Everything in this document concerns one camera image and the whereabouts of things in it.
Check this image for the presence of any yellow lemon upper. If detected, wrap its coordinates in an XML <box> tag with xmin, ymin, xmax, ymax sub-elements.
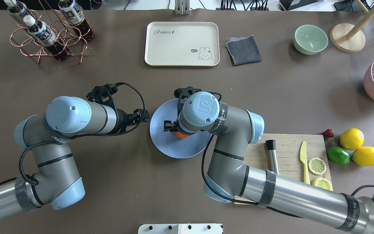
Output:
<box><xmin>340</xmin><ymin>128</ymin><xmax>365</xmax><ymax>150</ymax></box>

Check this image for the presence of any green ceramic bowl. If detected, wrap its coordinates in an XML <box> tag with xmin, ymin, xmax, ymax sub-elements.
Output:
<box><xmin>293</xmin><ymin>25</ymin><xmax>328</xmax><ymax>55</ymax></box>

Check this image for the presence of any yellow plastic knife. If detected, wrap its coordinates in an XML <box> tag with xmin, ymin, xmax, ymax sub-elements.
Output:
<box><xmin>299</xmin><ymin>141</ymin><xmax>310</xmax><ymax>185</ymax></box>

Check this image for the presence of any blue round plate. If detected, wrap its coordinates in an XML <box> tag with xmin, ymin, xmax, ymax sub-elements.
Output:
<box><xmin>150</xmin><ymin>99</ymin><xmax>212</xmax><ymax>159</ymax></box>

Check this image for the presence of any wooden cup stand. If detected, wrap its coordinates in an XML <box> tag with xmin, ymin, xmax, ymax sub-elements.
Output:
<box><xmin>329</xmin><ymin>0</ymin><xmax>374</xmax><ymax>53</ymax></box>

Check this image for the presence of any yellow lemon lower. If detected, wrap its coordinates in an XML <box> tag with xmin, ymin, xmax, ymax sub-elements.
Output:
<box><xmin>352</xmin><ymin>146</ymin><xmax>374</xmax><ymax>166</ymax></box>

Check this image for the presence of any cream rabbit tray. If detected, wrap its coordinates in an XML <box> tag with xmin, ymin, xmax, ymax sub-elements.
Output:
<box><xmin>144</xmin><ymin>22</ymin><xmax>220</xmax><ymax>67</ymax></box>

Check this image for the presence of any lemon slice upper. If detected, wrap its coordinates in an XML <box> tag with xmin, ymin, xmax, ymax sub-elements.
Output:
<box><xmin>308</xmin><ymin>157</ymin><xmax>327</xmax><ymax>175</ymax></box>

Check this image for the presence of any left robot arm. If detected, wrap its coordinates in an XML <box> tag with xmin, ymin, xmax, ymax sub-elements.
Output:
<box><xmin>0</xmin><ymin>82</ymin><xmax>150</xmax><ymax>222</ymax></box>

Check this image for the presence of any orange mandarin fruit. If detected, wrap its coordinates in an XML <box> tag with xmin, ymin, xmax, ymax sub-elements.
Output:
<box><xmin>173</xmin><ymin>132</ymin><xmax>189</xmax><ymax>139</ymax></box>

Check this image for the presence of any wooden cutting board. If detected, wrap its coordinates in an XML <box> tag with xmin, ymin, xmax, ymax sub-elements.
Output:
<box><xmin>233</xmin><ymin>133</ymin><xmax>333</xmax><ymax>205</ymax></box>

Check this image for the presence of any red strawberry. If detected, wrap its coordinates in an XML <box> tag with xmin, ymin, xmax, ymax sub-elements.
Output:
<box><xmin>322</xmin><ymin>129</ymin><xmax>334</xmax><ymax>138</ymax></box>

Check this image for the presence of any tea bottle front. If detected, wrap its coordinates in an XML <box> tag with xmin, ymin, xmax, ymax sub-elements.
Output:
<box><xmin>23</xmin><ymin>15</ymin><xmax>68</xmax><ymax>61</ymax></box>

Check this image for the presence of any copper wire bottle rack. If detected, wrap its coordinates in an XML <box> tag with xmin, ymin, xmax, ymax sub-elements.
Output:
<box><xmin>9</xmin><ymin>0</ymin><xmax>92</xmax><ymax>64</ymax></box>

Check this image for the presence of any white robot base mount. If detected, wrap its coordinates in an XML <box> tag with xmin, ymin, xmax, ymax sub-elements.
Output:
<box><xmin>138</xmin><ymin>223</ymin><xmax>224</xmax><ymax>234</ymax></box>

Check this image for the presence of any lemon half lower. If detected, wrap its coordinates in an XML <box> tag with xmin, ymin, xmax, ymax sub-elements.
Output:
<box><xmin>311</xmin><ymin>177</ymin><xmax>333</xmax><ymax>191</ymax></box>

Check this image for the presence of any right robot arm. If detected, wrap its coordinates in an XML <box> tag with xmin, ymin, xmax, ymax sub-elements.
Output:
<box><xmin>164</xmin><ymin>86</ymin><xmax>374</xmax><ymax>234</ymax></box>

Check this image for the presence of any tea bottle right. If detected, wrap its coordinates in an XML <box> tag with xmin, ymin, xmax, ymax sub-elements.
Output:
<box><xmin>58</xmin><ymin>0</ymin><xmax>95</xmax><ymax>42</ymax></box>

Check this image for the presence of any grey folded cloth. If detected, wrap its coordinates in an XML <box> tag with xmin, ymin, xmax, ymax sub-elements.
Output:
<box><xmin>225</xmin><ymin>35</ymin><xmax>263</xmax><ymax>66</ymax></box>

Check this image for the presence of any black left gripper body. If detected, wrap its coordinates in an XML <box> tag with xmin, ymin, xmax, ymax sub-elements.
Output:
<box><xmin>86</xmin><ymin>84</ymin><xmax>142</xmax><ymax>134</ymax></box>

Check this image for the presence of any yellow lemon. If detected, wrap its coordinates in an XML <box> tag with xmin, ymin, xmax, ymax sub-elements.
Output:
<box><xmin>340</xmin><ymin>128</ymin><xmax>365</xmax><ymax>150</ymax></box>
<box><xmin>352</xmin><ymin>146</ymin><xmax>374</xmax><ymax>166</ymax></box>

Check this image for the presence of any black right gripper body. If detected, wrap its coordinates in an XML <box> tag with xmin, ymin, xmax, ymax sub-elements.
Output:
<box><xmin>173</xmin><ymin>86</ymin><xmax>202</xmax><ymax>132</ymax></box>

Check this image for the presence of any steel muddler black tip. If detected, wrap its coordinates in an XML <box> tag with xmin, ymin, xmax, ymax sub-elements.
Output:
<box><xmin>265</xmin><ymin>139</ymin><xmax>280</xmax><ymax>175</ymax></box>

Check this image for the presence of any green lime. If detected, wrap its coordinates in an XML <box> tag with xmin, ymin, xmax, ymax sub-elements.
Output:
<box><xmin>326</xmin><ymin>147</ymin><xmax>350</xmax><ymax>165</ymax></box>

